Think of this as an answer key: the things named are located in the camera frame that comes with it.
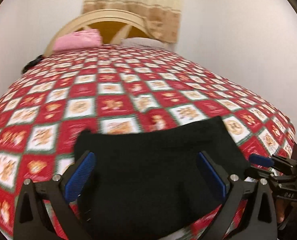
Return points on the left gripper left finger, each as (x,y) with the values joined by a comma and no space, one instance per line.
(32,220)

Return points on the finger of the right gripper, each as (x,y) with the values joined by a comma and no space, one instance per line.
(261,160)
(257,173)

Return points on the red teddy bear bedspread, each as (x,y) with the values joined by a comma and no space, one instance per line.
(113,89)

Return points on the striped pillow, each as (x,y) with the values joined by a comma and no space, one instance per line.
(141,42)

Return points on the pink folded blanket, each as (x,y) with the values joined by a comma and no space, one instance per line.
(78,40)

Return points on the beige curtain behind headboard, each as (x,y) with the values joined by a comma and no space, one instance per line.
(162,17)

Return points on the cream wooden headboard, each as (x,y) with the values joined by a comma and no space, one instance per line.
(114,26)

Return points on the black pants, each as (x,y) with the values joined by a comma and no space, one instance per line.
(147,185)

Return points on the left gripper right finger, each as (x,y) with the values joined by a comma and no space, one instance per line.
(259,218)

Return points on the dark bag beside bed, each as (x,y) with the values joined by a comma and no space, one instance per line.
(32,64)

